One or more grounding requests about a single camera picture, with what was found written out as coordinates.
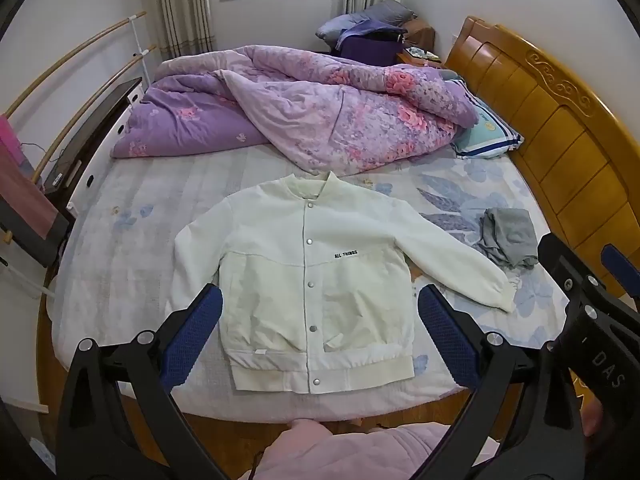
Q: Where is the floral bed sheet mattress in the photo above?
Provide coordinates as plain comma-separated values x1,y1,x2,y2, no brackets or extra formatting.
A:
52,145,567,422

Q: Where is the beige curtain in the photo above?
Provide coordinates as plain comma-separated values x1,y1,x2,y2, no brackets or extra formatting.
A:
157,0,216,60

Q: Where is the wooden headboard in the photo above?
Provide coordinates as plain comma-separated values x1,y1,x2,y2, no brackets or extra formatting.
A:
445,16,639,297

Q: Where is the right hand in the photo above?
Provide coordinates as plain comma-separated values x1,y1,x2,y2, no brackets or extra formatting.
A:
582,398,604,438

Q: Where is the purple floral quilt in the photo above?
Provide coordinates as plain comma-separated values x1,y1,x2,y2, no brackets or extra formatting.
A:
112,46,478,176

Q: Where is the white button jacket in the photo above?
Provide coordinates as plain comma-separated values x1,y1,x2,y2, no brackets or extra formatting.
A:
167,174,515,394

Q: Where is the grey folded garment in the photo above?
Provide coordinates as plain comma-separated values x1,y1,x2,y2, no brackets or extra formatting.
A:
477,208,538,269

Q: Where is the grey pillow on chair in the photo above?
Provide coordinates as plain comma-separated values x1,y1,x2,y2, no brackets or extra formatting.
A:
316,0,416,46

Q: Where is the blue striped pillow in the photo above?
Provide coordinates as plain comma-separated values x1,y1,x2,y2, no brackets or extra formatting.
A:
451,79,524,158

